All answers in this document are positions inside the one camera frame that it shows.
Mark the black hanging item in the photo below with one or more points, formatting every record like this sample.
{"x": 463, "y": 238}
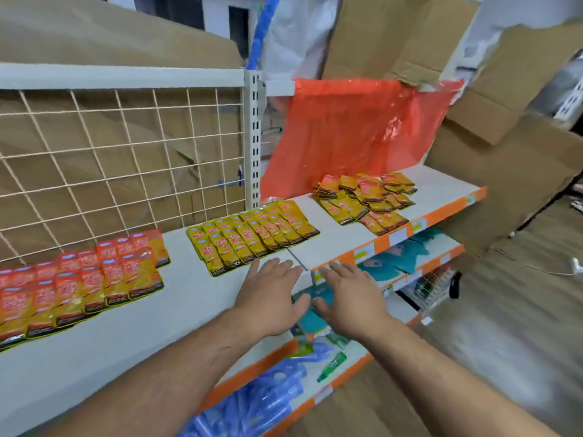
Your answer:
{"x": 455, "y": 285}

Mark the person's right little finger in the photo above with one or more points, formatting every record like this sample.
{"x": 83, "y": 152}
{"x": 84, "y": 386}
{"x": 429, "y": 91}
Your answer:
{"x": 371, "y": 284}

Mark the white orange-edged bottom shelf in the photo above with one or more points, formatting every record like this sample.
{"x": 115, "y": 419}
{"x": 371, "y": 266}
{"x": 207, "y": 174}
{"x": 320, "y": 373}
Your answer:
{"x": 346, "y": 359}

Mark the folded brown cardboard box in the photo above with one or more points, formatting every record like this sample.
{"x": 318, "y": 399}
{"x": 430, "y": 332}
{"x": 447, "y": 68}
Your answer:
{"x": 401, "y": 34}

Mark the short white shelf board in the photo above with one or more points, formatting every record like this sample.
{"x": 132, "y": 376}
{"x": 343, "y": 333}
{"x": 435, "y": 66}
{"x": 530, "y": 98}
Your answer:
{"x": 410, "y": 213}

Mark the person's left middle finger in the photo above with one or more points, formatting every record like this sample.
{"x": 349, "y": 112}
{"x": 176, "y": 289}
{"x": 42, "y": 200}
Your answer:
{"x": 284, "y": 271}

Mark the loose pile of yellow packets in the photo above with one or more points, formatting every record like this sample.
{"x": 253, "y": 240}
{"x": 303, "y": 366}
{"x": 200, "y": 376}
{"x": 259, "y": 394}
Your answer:
{"x": 364, "y": 200}

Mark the person's right middle finger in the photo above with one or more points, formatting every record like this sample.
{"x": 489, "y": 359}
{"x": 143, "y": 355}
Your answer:
{"x": 340, "y": 273}

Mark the rows of red yellow packets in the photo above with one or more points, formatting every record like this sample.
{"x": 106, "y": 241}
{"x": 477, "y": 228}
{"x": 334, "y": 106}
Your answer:
{"x": 82, "y": 286}

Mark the white slotted shelf upright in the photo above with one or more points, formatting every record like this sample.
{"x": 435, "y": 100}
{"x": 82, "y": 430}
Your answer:
{"x": 252, "y": 136}

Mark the person's left hand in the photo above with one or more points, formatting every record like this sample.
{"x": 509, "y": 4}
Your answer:
{"x": 266, "y": 304}

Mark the white orange-edged middle shelf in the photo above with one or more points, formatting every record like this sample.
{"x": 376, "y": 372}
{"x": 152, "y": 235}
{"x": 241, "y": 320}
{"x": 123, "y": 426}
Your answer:
{"x": 423, "y": 263}

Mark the pile of teal packets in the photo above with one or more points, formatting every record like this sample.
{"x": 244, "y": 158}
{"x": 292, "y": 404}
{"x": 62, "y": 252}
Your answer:
{"x": 391, "y": 263}

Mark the red plastic bag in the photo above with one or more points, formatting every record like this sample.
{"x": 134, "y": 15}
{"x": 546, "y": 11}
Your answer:
{"x": 350, "y": 131}

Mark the large brown cardboard sheet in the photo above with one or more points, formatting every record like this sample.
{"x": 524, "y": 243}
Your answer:
{"x": 104, "y": 36}

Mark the green tube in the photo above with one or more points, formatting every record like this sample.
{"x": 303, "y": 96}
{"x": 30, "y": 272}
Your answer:
{"x": 331, "y": 367}

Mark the blue plastic strip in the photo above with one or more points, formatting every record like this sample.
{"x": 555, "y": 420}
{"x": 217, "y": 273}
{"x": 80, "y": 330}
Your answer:
{"x": 263, "y": 29}

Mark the person's right thumb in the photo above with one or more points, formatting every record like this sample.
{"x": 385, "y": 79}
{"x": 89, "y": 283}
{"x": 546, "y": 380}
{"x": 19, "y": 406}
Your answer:
{"x": 322, "y": 307}

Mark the white plastic sheet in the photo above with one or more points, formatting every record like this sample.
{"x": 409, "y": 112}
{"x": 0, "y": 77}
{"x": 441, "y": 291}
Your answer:
{"x": 298, "y": 36}

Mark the pile of blue tubes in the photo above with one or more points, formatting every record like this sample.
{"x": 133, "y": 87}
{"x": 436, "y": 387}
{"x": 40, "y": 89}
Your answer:
{"x": 255, "y": 395}

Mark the torn brown cardboard sheet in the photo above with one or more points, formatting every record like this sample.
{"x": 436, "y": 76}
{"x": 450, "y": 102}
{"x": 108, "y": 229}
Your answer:
{"x": 514, "y": 131}

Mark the person's left little finger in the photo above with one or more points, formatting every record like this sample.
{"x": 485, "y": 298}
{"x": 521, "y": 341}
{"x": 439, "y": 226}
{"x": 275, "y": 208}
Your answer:
{"x": 253, "y": 270}

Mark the person's left forearm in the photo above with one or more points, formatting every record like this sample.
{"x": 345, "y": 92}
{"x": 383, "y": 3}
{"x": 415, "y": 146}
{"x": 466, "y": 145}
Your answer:
{"x": 155, "y": 386}

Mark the person's left thumb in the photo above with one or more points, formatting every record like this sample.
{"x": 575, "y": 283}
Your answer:
{"x": 300, "y": 307}

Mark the white orange-edged shelf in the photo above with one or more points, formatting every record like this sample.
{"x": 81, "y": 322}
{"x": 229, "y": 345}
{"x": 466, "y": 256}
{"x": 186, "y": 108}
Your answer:
{"x": 423, "y": 263}
{"x": 346, "y": 359}

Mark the row of yellow red-label packets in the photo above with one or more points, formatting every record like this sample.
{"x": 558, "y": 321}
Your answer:
{"x": 253, "y": 236}

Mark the person's right forearm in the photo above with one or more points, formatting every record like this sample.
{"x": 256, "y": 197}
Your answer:
{"x": 446, "y": 386}

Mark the person's right hand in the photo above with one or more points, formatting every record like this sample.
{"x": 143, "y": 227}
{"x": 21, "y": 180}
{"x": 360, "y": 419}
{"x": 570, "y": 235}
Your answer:
{"x": 353, "y": 309}

